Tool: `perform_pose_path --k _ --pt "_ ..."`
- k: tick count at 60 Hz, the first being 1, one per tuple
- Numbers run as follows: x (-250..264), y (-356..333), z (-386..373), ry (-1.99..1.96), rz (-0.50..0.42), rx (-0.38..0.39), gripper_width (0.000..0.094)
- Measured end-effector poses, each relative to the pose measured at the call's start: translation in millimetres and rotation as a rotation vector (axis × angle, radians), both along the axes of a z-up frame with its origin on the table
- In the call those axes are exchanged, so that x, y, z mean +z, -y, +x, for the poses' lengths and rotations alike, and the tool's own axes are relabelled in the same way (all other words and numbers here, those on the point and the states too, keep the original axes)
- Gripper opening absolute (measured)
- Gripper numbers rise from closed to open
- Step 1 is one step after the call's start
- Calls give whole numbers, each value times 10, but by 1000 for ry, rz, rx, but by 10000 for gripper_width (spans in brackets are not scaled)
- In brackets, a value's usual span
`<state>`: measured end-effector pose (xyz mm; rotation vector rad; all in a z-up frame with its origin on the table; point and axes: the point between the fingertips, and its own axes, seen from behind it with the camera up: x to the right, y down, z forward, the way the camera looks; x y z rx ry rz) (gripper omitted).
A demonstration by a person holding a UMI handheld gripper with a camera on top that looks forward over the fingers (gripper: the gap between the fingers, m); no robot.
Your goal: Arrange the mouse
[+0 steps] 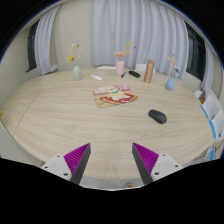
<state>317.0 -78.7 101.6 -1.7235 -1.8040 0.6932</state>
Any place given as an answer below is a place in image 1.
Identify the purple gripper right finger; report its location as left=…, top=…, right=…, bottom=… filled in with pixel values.
left=131, top=142, right=184, bottom=186

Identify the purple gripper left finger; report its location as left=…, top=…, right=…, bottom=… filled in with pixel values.
left=40, top=142, right=92, bottom=186

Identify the black computer mouse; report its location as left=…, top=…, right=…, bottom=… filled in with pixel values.
left=148, top=109, right=167, bottom=124

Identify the colourful printed mouse pad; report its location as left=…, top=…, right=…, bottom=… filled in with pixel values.
left=93, top=84, right=138, bottom=108

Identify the blue vase with flowers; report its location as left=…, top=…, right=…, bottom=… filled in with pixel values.
left=166, top=55, right=179, bottom=91

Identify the tan cylindrical bottle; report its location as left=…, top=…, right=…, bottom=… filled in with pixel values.
left=144, top=59, right=155, bottom=83

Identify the white remote control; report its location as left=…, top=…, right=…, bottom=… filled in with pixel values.
left=90, top=74, right=103, bottom=81

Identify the white chair blue edge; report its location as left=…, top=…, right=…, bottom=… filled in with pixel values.
left=200, top=95, right=217, bottom=119
left=209, top=110, right=224, bottom=140

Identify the black rectangular case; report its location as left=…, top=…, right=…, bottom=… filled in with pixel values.
left=129, top=70, right=140, bottom=78

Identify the white chair behind table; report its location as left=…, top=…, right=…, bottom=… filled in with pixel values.
left=135, top=64, right=155, bottom=74

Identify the pink vase with flowers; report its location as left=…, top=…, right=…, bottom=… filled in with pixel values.
left=114, top=41, right=136, bottom=76

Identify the white right curtain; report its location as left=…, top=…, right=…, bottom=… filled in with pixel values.
left=201, top=43, right=214, bottom=90

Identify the green vase with flowers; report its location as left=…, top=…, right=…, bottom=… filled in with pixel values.
left=67, top=43, right=83, bottom=80

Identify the large white centre curtain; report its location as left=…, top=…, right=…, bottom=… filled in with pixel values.
left=92, top=0, right=189, bottom=77

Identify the white left curtain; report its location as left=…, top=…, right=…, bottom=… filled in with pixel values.
left=34, top=6, right=60, bottom=75

